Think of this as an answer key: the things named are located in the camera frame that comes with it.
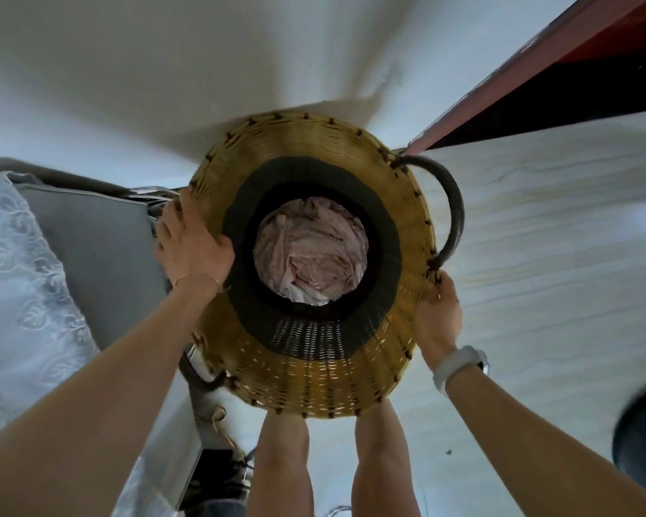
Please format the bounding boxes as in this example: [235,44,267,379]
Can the person's right hand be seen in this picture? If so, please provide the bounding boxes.
[412,270,463,372]

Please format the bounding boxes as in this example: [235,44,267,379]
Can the person's left hand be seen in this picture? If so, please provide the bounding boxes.
[153,187,235,292]

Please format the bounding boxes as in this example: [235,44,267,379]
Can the yellow and black woven basket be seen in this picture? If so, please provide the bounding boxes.
[179,110,465,420]

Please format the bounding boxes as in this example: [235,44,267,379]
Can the person's left forearm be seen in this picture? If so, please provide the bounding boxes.
[0,274,224,517]

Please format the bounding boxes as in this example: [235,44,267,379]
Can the person's right forearm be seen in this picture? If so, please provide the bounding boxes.
[446,363,646,517]

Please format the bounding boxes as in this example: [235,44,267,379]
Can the white wristwatch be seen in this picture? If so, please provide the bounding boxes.
[432,345,490,397]

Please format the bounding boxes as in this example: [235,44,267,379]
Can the pink crumpled cloth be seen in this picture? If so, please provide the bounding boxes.
[252,197,369,306]

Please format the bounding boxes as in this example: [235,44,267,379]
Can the person's right leg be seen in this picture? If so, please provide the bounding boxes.
[351,397,422,517]

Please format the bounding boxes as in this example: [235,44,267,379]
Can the person's leg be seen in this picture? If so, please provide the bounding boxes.
[351,397,422,517]
[245,410,314,517]

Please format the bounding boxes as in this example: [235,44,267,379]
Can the white lace cloth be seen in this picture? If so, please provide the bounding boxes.
[0,172,101,444]

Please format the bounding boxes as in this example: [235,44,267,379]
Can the person's left leg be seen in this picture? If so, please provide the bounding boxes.
[245,410,314,517]

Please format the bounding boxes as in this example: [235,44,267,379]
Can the black round object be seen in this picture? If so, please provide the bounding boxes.
[612,386,646,486]

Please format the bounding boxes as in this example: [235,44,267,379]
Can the thin gold bracelet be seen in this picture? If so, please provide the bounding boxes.
[173,272,223,294]

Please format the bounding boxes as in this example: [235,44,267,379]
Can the beige cord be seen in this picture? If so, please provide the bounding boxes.
[195,406,248,469]

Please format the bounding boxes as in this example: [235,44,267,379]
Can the red door frame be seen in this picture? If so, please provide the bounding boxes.
[403,0,646,157]

